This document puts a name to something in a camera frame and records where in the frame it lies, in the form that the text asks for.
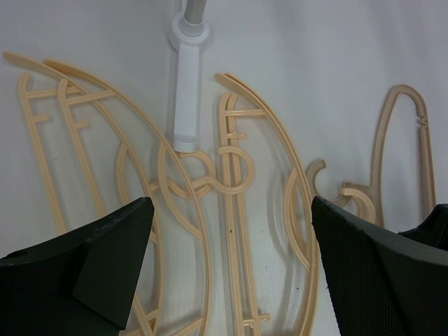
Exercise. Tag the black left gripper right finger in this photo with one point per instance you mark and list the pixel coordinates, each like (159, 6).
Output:
(380, 283)

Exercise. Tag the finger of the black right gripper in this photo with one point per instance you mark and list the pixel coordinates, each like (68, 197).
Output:
(433, 231)

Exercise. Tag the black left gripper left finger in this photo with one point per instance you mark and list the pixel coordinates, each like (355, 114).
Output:
(79, 283)

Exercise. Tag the tan hanger of group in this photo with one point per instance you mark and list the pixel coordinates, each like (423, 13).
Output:
(369, 197)

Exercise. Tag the cream thin hanger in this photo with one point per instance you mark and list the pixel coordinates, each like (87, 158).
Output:
(298, 191)
(238, 172)
(125, 153)
(45, 147)

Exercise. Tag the white clothes rack frame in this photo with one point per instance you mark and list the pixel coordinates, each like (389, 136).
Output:
(189, 35)

